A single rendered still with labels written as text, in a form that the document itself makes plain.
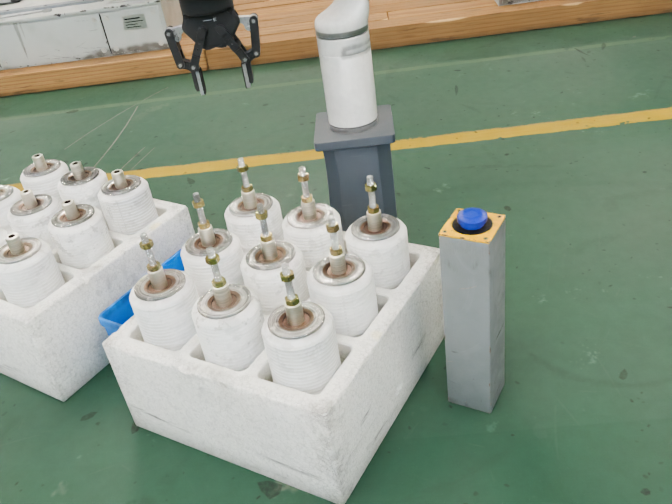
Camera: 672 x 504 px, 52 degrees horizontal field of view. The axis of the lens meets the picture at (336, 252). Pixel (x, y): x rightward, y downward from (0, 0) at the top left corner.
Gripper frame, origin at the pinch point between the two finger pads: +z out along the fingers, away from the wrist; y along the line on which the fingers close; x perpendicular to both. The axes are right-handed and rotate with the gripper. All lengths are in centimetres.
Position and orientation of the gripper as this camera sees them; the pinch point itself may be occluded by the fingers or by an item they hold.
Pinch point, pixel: (224, 81)
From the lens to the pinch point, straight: 110.1
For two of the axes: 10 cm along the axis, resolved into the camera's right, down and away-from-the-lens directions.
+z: 1.3, 8.3, 5.5
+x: 0.8, 5.4, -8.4
